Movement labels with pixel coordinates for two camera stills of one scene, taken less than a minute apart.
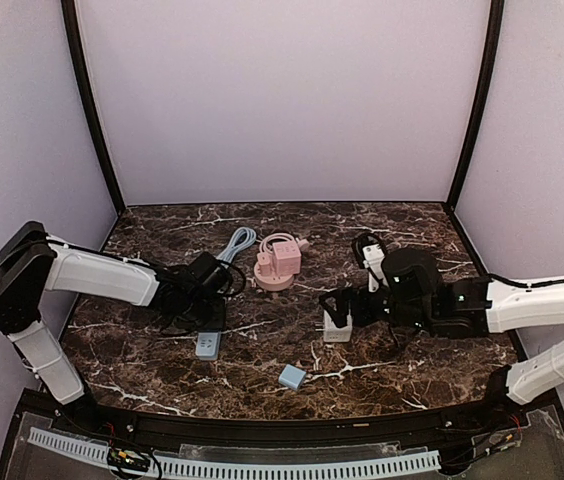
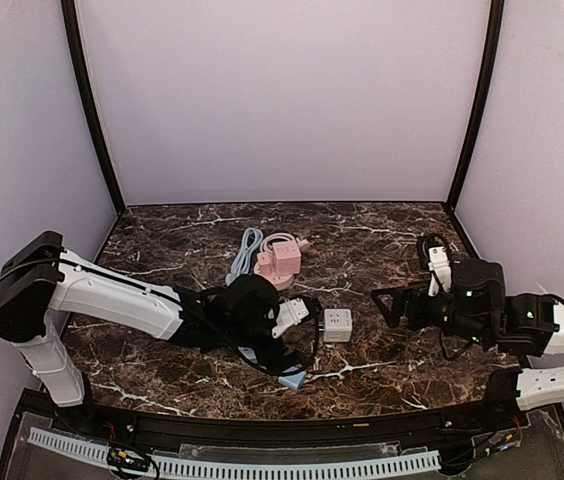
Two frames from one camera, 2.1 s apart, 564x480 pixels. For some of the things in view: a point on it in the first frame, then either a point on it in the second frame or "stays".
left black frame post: x=71 y=24 stays
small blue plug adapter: x=291 y=377 stays
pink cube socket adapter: x=286 y=258 stays
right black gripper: x=360 y=308 → x=409 y=307
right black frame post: x=495 y=34 stays
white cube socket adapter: x=334 y=333 stays
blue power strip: x=207 y=347 → x=249 y=352
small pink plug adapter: x=265 y=265 stays
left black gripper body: x=207 y=307 → x=272 y=351
